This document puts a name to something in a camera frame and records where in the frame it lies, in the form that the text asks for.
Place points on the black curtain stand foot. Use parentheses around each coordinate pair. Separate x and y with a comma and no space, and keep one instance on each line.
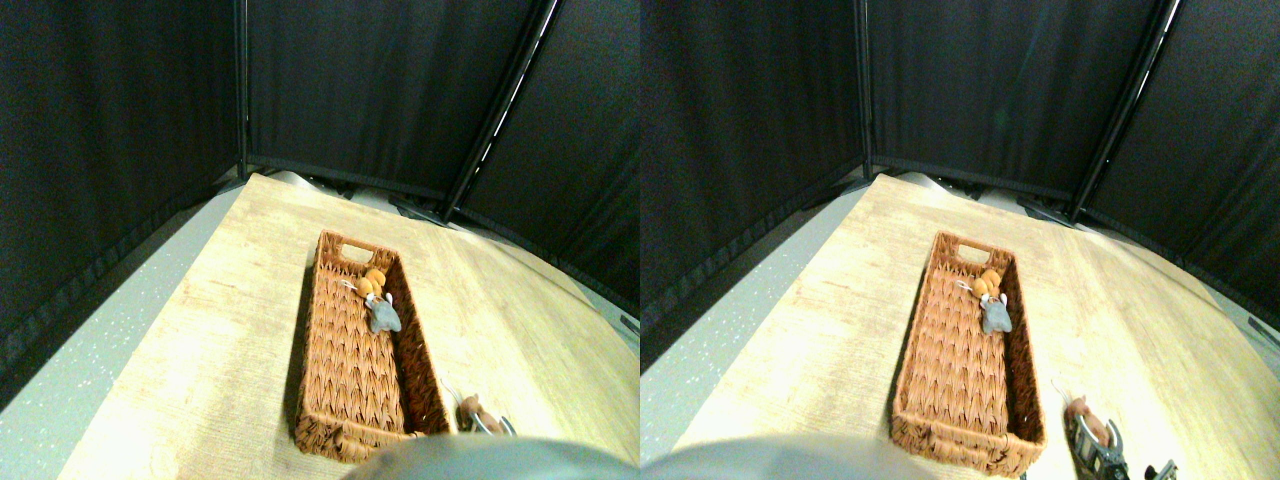
(1043,212)
(1265,334)
(631,325)
(418,210)

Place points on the brown wicker basket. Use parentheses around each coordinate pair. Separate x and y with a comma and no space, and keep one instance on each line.
(945,370)
(345,370)

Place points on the black curtain stand pole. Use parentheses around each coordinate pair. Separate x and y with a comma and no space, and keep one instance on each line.
(864,90)
(499,110)
(1120,110)
(241,90)

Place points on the orange mouse toy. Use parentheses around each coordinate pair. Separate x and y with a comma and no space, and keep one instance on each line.
(990,283)
(374,282)

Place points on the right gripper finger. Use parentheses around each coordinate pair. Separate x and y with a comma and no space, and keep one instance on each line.
(1085,445)
(1118,442)

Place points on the brown mouse toy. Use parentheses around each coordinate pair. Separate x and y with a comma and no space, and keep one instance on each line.
(1085,415)
(470,408)

